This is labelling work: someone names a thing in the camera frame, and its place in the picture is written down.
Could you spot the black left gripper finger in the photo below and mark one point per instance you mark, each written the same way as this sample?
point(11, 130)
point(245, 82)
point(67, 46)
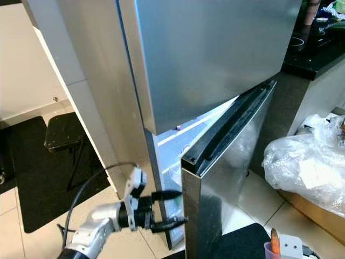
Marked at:
point(166, 195)
point(170, 223)

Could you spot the silver fridge door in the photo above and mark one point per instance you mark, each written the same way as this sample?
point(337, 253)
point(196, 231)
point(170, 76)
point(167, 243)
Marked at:
point(221, 178)

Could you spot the clear purple measuring cup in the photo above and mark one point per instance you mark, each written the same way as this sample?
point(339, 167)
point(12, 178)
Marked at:
point(267, 251)

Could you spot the orange carrot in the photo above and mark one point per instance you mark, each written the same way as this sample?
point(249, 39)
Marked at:
point(275, 243)

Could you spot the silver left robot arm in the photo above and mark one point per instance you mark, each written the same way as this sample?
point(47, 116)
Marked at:
point(94, 229)

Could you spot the silver fridge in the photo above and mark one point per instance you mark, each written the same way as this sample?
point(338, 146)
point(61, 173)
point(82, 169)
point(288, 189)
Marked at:
point(215, 54)

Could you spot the black carpet mat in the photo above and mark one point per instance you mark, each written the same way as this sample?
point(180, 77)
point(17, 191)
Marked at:
point(245, 243)

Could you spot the black stool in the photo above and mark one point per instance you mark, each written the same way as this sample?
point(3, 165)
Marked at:
point(62, 135)

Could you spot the large black gym floor mat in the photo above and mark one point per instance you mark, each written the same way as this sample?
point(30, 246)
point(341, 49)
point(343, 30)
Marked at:
point(32, 189)

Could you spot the large clear plastic bag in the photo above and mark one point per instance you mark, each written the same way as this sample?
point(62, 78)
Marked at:
point(307, 162)

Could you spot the brown cardboard box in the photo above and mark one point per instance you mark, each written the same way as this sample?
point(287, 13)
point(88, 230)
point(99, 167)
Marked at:
point(318, 213)

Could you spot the black kitchen countertop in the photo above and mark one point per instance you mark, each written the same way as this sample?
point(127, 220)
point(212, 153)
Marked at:
point(318, 54)

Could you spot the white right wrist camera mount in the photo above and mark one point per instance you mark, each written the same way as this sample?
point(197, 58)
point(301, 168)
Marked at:
point(292, 247)

